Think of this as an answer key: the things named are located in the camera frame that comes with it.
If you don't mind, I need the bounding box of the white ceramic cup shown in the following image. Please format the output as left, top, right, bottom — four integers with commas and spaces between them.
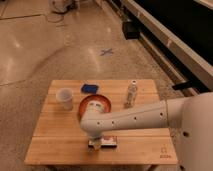
56, 88, 73, 110

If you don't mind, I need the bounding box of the clear plastic bottle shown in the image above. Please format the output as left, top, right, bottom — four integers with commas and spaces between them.
124, 80, 138, 108

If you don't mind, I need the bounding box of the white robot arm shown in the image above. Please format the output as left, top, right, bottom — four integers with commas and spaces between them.
78, 92, 213, 171

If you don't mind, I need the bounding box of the wooden table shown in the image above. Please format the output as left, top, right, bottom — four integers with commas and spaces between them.
25, 80, 178, 168

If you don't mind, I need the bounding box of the black box on floor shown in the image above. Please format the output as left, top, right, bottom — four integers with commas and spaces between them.
122, 22, 140, 39

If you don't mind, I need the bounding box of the long white rail frame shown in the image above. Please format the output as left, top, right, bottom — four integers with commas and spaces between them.
94, 0, 213, 91

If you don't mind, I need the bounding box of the blue sponge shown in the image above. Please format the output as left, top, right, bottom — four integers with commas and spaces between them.
81, 84, 98, 94

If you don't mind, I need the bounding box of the white object on floor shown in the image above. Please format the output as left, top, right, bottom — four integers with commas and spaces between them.
49, 0, 76, 13

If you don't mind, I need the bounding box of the orange plate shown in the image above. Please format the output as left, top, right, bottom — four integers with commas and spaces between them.
78, 94, 111, 120

